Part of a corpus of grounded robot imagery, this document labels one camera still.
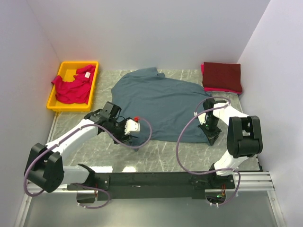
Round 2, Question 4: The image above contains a crumpled red t shirt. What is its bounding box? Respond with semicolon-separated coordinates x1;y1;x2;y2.
52;65;96;104

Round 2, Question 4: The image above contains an aluminium extrusion rail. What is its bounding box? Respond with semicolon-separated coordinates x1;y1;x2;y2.
15;172;285;227

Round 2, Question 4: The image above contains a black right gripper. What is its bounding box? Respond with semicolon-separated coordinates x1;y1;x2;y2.
198;116;223;146

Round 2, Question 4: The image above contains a folded maroon t shirt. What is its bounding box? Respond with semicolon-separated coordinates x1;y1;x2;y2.
203;61;243;93

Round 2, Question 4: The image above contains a yellow plastic bin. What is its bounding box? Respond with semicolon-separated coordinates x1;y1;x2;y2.
46;61;99;112

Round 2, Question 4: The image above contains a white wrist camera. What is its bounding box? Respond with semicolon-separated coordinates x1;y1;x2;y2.
124;118;141;135
197;111;206;125

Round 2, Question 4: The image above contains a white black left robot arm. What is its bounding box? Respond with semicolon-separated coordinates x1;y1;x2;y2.
24;102;140;192

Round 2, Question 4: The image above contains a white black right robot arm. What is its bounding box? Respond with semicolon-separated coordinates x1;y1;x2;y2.
198;98;263;189

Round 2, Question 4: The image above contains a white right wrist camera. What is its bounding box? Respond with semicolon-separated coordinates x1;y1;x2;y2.
197;111;206;125

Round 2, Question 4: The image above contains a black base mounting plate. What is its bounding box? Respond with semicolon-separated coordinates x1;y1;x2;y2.
67;172;235;201

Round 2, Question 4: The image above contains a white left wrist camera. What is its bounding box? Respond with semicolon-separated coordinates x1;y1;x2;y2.
124;118;141;135

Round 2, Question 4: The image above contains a blue-grey t shirt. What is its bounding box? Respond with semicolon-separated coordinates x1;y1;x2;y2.
111;68;211;146

